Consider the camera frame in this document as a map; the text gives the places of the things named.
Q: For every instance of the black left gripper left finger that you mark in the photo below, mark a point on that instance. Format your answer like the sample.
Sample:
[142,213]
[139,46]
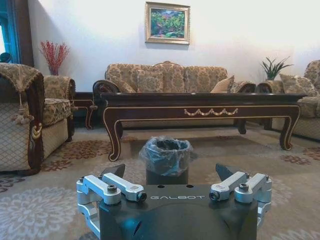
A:
[110,187]

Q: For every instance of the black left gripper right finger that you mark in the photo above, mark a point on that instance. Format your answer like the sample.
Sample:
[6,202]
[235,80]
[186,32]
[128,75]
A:
[246,186]

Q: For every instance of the dark grey trash bin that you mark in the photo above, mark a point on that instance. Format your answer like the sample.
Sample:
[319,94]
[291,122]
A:
[167,161]

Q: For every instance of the clear plastic bin liner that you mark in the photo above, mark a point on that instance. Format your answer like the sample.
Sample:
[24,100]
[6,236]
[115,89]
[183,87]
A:
[166,155]

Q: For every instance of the patterned floor carpet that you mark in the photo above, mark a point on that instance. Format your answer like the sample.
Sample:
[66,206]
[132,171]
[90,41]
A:
[37,200]

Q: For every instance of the dark wooden coffee table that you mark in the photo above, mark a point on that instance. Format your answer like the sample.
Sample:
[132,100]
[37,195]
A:
[202,113]

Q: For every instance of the dark wooden side table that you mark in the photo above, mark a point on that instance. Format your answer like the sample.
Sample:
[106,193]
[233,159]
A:
[83,106]

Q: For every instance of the floral armchair with cushion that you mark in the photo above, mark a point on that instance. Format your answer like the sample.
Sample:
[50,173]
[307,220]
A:
[303,107]

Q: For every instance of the tan sofa cushion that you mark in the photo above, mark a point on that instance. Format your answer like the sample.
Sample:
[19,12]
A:
[222,85]

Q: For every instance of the floral armchair with tassels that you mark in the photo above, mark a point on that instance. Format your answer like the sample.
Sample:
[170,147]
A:
[30,117]

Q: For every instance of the floral square sofa cushion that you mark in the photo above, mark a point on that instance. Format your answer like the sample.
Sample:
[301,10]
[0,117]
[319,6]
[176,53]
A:
[150,81]

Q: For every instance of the floral armchair cushion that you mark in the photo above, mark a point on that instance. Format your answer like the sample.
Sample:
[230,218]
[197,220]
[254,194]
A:
[298,85]

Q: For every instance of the green potted plant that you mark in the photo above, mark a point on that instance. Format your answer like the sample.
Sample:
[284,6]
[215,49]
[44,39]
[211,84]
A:
[274,68]

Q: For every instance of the floral three-seat sofa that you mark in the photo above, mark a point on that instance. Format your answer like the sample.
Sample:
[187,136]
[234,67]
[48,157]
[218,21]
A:
[172,80]

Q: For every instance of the red branch vase arrangement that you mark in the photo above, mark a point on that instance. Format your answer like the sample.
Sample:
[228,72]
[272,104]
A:
[54,56]

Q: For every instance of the framed garden painting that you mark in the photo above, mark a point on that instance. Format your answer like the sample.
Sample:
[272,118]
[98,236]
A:
[167,23]

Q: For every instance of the brown window curtain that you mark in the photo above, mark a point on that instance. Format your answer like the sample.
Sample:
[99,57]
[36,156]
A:
[26,32]

